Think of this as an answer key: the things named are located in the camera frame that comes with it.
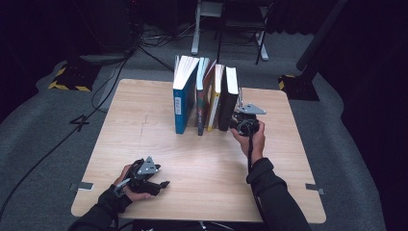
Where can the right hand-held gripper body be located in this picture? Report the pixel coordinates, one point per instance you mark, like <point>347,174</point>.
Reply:
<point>251,109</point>

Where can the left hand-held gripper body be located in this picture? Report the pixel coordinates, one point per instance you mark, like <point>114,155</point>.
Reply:
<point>146,167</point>

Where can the clear acrylic book rack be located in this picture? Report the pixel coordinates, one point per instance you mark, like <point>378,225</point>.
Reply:
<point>240,96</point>

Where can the black book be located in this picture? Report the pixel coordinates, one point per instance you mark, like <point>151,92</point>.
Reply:
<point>228,102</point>

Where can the yellow book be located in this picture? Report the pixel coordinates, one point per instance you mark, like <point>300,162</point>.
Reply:
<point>214,106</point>

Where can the red illustrated book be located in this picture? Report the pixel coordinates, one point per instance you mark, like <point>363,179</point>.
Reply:
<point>202,106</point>

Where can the blue book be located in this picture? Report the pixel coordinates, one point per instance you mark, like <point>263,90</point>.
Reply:
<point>184,102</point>

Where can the person's left hand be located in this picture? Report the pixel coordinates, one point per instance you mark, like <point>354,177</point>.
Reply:
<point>138,197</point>

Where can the person's right hand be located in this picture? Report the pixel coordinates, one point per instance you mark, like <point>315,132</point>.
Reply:
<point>258,144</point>

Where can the black base with striped tape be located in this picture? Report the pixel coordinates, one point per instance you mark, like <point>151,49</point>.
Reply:
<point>75,77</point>
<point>300,88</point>

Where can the grey tape strip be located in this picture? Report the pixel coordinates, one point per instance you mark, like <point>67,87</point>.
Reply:
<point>84,186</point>
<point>314,188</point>

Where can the black folding chair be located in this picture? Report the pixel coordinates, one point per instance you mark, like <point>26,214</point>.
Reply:
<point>240,24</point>

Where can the black slanted pole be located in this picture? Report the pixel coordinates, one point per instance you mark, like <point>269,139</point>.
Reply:
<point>320,35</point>

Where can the round grey stand base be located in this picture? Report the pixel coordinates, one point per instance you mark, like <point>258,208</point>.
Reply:
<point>102,58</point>

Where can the white desk frame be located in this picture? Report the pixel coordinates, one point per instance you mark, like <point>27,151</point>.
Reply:
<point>196,38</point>

